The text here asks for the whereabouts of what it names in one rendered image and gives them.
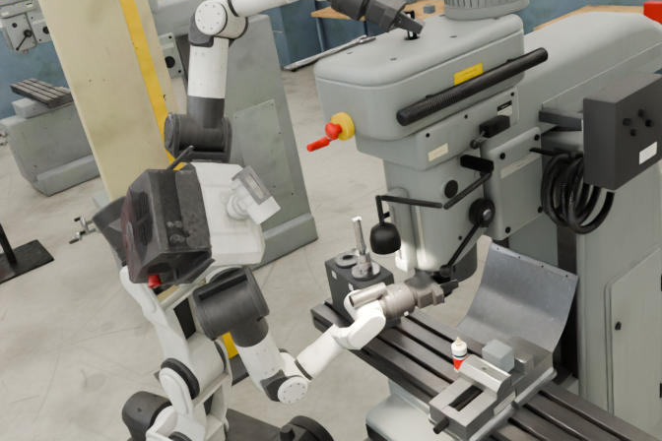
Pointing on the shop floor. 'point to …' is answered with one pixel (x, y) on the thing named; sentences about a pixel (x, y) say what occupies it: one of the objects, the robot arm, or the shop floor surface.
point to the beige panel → (110, 64)
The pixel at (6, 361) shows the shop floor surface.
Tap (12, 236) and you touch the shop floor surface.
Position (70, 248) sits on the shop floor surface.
